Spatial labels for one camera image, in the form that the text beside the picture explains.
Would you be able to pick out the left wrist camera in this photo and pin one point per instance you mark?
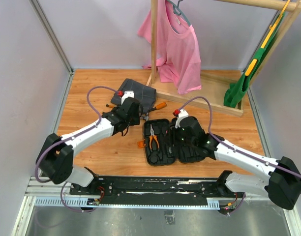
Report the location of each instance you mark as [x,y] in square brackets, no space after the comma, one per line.
[127,94]

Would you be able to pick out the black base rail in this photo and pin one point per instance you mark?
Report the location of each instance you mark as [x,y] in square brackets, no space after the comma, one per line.
[156,191]

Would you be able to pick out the pink t-shirt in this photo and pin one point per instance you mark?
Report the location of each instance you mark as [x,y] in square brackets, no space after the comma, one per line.
[178,50]

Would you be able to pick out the wooden clothes rack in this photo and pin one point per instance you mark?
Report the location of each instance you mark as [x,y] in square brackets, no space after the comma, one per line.
[219,80]

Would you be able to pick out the black plastic tool case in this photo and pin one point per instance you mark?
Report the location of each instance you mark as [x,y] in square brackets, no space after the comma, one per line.
[159,157]

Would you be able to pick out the orange utility knife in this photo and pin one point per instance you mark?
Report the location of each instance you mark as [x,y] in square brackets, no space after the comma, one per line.
[168,143]

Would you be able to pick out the orange handled pliers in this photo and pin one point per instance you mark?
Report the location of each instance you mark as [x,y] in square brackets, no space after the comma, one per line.
[153,140]

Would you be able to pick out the grey folded cloth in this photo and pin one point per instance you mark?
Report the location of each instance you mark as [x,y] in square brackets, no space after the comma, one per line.
[145,94]

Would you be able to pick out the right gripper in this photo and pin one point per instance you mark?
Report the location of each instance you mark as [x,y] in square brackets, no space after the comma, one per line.
[179,143]

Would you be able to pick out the teal clothes hanger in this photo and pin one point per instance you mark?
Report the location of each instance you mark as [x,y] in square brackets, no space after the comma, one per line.
[181,14]

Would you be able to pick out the orange black screwdriver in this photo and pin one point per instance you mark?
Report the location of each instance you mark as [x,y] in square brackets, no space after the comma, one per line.
[157,107]

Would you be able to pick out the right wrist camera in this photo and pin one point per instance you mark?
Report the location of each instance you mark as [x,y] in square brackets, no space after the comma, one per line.
[182,115]

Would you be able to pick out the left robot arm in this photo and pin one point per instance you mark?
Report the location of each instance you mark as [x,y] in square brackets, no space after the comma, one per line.
[56,157]

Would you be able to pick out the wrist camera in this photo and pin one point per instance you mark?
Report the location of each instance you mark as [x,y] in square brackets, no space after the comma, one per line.
[127,94]
[182,115]

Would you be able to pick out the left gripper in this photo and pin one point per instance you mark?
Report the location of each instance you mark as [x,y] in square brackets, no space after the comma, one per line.
[135,120]

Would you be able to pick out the green garment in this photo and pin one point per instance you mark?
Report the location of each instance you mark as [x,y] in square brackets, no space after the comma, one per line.
[237,90]

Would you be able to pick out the claw hammer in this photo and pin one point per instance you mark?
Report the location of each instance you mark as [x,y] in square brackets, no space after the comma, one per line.
[144,117]

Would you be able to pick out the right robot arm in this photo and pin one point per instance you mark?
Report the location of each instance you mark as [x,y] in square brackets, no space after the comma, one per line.
[277,179]

